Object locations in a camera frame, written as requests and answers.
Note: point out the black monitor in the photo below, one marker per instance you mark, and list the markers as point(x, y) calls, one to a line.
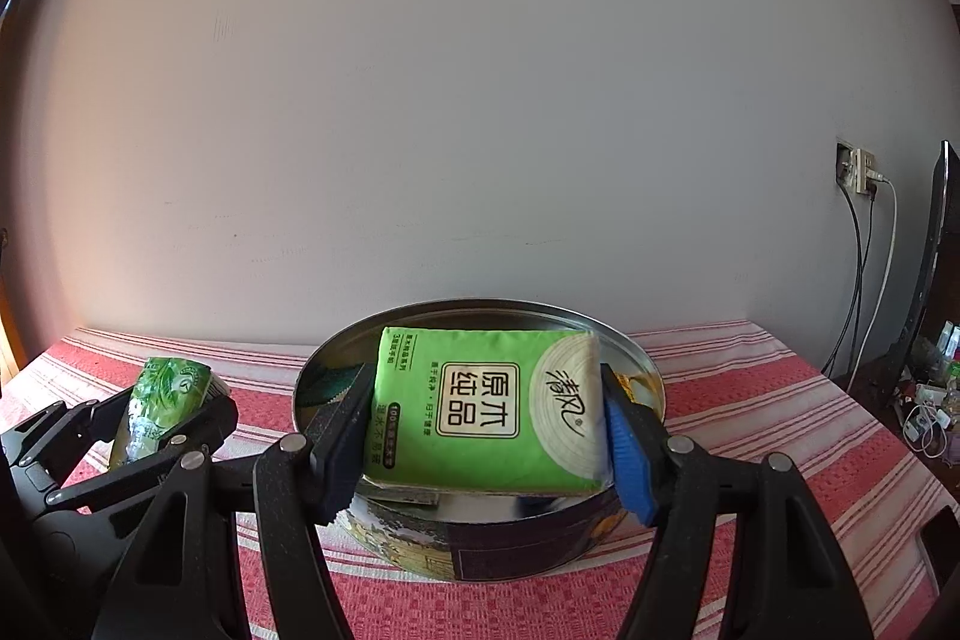
point(922, 280)

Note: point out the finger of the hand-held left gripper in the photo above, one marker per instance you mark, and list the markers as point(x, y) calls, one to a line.
point(202, 434)
point(52, 434)

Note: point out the round metal cookie tin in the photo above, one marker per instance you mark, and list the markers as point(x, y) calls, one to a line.
point(510, 539)

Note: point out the white charger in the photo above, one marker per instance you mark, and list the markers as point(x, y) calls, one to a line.
point(922, 430)

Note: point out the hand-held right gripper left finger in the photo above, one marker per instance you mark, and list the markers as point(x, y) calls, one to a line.
point(345, 445)

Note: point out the green white tissue pack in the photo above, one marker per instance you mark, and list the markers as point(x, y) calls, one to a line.
point(487, 415)

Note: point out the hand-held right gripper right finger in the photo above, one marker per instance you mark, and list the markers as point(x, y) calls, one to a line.
point(626, 460)

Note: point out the red striped tablecloth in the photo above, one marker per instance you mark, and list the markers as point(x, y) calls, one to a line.
point(787, 430)

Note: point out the leafy green tissue pack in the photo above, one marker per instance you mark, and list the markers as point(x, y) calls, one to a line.
point(165, 407)

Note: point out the dark side table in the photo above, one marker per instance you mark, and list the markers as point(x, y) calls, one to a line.
point(881, 385)

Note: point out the wall socket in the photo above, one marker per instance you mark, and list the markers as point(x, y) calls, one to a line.
point(856, 164)

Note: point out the wooden door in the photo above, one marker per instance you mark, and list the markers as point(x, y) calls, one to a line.
point(7, 347)

